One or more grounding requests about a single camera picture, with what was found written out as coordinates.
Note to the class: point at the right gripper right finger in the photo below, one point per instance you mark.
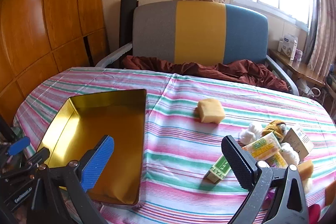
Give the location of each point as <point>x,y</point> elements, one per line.
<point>245,167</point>

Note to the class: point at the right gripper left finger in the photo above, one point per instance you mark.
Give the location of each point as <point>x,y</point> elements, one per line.
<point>94,161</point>

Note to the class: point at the green tea box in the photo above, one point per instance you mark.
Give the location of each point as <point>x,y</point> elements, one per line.
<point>218,171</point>

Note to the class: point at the yellow snack packet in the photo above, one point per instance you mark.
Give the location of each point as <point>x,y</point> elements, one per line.
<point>277,161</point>
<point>263,148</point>

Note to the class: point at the small white plastic bag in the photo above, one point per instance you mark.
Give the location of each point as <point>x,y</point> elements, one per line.
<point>250,134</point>

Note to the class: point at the large white plastic bag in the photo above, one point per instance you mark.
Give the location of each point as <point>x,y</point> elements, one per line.
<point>289,154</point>

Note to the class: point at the yellow knit glove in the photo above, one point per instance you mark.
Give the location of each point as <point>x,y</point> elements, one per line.
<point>277,127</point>

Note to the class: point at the tall yellow sponge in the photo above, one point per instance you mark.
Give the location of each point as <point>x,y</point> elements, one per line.
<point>305,169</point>

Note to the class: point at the beige cardboard box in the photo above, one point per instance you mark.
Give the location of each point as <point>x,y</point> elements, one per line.
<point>299,141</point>

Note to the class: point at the yellow sponge block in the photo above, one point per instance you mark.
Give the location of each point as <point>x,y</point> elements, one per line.
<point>210,111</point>

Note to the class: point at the gold metal tin box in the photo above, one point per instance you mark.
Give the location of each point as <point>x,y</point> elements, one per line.
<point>103,134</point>

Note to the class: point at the striped bed sheet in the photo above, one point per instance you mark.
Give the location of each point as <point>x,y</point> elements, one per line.
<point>179,148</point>

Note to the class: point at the orange sponge at edge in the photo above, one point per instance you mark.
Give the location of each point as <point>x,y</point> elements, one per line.
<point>330,192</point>

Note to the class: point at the maroon blanket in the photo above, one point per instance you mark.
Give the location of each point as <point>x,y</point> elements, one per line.
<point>241,71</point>

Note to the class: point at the wooden side shelf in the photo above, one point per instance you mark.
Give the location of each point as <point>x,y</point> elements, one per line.
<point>299,70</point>

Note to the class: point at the purple jar on sill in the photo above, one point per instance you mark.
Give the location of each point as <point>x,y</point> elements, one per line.
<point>298,55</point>

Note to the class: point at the white box on sill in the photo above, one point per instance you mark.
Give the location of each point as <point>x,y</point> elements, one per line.
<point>287,46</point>

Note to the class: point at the grey yellow blue chair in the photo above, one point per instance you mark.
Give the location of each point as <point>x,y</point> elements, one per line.
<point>200,32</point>

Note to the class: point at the wooden wardrobe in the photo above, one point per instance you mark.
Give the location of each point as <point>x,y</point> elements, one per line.
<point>41,38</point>

